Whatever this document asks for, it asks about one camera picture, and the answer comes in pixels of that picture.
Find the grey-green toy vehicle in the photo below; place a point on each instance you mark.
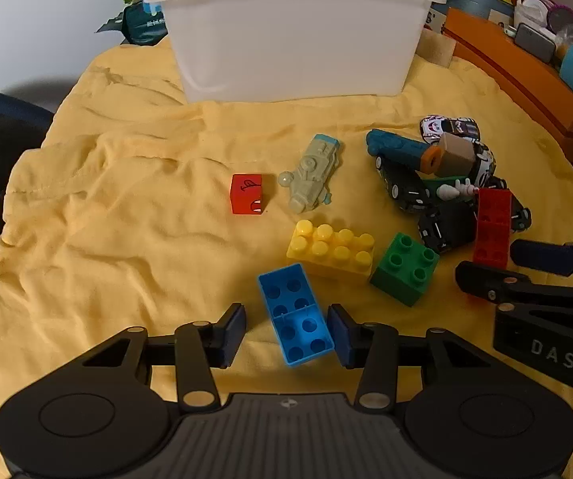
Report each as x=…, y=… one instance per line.
x=311, y=172

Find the yellow toy brick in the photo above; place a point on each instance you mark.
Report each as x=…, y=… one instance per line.
x=331, y=252

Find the green toy brick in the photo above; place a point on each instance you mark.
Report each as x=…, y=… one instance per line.
x=403, y=269

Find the green snowman toy tile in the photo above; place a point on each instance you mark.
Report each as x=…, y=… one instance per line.
x=453, y=190

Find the white patterned toy car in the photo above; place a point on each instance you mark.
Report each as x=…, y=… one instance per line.
x=485, y=162
x=448, y=127

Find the grey case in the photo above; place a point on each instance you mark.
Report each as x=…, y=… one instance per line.
x=535, y=42

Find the blue toy brick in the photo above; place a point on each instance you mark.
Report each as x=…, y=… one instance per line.
x=294, y=314

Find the dark teal bag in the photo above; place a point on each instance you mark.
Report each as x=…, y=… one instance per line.
x=139, y=25

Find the tan toy cube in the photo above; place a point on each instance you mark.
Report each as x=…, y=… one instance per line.
x=456, y=155

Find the white plastic container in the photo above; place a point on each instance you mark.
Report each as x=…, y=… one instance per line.
x=291, y=45

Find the blue toy with orange end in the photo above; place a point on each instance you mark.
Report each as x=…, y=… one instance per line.
x=396, y=147

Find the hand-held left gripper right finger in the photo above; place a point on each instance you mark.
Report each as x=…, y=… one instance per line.
x=341, y=334

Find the yellow blanket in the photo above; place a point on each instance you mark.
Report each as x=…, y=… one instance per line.
x=116, y=209

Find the tan cardboard block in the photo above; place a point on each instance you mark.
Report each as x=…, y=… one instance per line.
x=436, y=49

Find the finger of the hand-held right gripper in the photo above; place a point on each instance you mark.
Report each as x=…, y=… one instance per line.
x=541, y=292
x=541, y=257

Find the purple lidded jar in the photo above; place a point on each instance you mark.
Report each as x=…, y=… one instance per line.
x=565, y=17

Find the red toy cube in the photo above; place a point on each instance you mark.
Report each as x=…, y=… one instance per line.
x=249, y=197

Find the red toy brick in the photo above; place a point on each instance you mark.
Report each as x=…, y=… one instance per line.
x=491, y=229

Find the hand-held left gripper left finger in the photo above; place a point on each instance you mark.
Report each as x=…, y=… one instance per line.
x=234, y=332

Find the orange box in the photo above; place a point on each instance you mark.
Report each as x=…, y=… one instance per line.
x=526, y=77

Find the black toy car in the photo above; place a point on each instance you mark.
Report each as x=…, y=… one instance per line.
x=446, y=227
x=401, y=187
x=520, y=215

